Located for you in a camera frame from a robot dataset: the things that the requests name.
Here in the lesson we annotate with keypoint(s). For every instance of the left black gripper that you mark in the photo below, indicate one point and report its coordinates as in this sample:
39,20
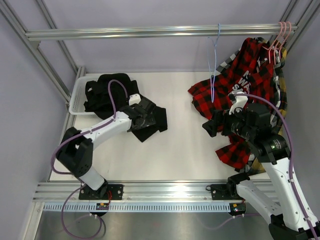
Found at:
149,121

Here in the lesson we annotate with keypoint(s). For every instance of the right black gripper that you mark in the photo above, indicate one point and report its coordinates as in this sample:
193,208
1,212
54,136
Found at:
219,117

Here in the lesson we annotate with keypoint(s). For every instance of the light blue wire hanger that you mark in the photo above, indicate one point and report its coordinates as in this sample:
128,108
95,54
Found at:
213,70

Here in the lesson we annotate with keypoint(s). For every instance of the black polo shirt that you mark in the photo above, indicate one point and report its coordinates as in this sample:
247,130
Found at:
111,92

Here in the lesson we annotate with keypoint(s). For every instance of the red black plaid shirt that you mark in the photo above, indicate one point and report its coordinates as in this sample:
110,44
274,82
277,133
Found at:
250,73

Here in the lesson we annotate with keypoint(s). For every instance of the white plastic basket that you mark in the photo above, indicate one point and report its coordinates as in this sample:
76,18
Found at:
78,96

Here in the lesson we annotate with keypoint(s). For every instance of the pink wire hanger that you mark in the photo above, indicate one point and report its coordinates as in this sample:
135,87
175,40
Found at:
277,42
283,40
273,43

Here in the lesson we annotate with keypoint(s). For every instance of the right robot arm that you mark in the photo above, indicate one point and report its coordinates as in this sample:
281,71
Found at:
290,218

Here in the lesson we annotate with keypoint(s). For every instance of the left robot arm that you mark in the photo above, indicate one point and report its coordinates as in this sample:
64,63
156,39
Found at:
75,152

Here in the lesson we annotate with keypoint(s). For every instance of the grey white plaid shirt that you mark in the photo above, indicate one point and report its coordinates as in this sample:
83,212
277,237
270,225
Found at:
226,64

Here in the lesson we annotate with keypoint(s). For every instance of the yellow plaid shirt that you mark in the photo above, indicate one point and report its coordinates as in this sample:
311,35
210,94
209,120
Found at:
254,167

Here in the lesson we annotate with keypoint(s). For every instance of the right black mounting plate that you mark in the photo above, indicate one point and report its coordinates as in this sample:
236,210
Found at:
223,191

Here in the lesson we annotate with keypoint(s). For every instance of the black mounting plate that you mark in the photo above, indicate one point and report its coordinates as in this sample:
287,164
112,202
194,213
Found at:
112,192
223,191

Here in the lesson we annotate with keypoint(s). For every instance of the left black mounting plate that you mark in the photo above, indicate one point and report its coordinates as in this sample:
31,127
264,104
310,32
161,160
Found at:
112,192

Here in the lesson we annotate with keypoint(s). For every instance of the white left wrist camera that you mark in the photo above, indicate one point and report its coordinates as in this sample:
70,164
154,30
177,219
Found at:
134,99

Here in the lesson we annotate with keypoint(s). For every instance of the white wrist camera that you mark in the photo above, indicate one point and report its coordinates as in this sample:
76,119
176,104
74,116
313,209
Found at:
134,99
238,100

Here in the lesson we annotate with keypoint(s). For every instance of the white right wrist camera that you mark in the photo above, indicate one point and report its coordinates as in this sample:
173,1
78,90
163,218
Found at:
238,100

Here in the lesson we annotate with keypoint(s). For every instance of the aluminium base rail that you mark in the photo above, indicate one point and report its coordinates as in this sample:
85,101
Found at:
135,191

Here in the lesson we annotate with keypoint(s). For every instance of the white slotted cable duct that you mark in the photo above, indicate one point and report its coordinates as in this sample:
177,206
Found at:
140,207

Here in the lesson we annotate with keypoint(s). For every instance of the aluminium hanging rail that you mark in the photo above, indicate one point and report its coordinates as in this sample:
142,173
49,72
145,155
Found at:
155,32

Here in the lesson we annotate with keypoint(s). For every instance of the right aluminium frame post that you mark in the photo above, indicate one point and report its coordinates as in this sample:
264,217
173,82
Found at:
306,16

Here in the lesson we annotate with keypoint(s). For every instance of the aluminium frame post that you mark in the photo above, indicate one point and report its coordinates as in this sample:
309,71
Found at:
306,16
17,25

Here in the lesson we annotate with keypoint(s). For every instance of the left aluminium frame post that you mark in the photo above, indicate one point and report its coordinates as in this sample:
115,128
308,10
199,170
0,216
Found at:
17,25

